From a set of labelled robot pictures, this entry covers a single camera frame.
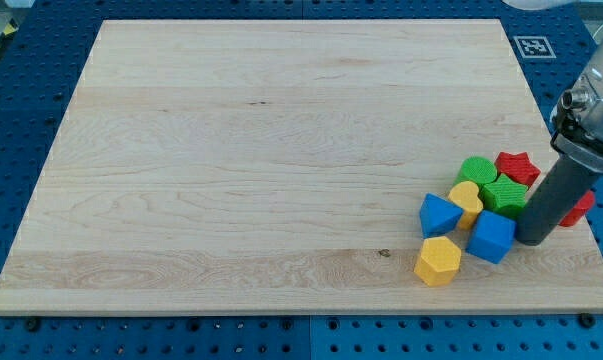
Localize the red circle block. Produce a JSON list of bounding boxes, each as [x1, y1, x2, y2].
[[559, 190, 596, 227]]

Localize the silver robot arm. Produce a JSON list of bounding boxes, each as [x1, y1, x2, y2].
[[551, 40, 603, 173]]

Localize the green circle block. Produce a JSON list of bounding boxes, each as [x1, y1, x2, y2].
[[454, 156, 498, 189]]

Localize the green star block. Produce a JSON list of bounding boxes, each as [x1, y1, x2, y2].
[[479, 174, 528, 220]]

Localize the red star block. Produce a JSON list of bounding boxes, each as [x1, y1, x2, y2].
[[494, 152, 541, 188]]

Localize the light wooden board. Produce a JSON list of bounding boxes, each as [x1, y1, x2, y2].
[[0, 19, 603, 316]]

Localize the blue triangle block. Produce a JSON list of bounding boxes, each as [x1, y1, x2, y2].
[[419, 193, 463, 238]]

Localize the yellow hexagon block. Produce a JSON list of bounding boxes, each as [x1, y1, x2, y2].
[[414, 236, 462, 287]]

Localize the yellow heart block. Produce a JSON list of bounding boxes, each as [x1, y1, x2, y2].
[[448, 181, 484, 230]]

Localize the blue cube block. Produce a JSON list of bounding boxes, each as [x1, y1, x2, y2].
[[466, 210, 516, 264]]

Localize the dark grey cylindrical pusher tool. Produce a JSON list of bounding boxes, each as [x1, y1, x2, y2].
[[515, 155, 603, 246]]

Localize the white fiducial marker tag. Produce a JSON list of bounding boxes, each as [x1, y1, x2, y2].
[[514, 36, 556, 59]]

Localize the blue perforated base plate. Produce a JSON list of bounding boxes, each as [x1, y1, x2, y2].
[[0, 1, 603, 359]]

